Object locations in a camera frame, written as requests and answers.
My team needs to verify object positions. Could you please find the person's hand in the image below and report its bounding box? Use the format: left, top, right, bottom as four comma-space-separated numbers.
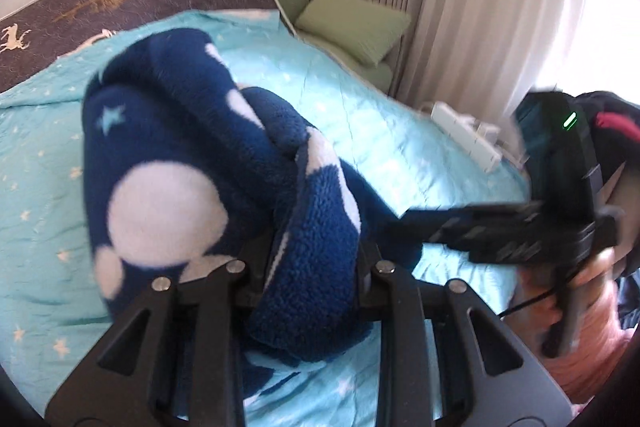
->
506, 248, 634, 405

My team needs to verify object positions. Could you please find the white power strip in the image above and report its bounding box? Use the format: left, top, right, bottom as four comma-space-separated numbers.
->
430, 102, 502, 172

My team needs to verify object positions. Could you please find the light blue star quilt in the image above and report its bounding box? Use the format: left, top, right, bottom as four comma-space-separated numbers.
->
1, 11, 527, 411

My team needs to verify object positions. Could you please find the navy fleece star pajama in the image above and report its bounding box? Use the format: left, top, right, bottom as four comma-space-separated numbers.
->
81, 28, 422, 397

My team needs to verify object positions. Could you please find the green pillow front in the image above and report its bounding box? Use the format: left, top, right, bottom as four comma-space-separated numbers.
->
295, 0, 411, 66

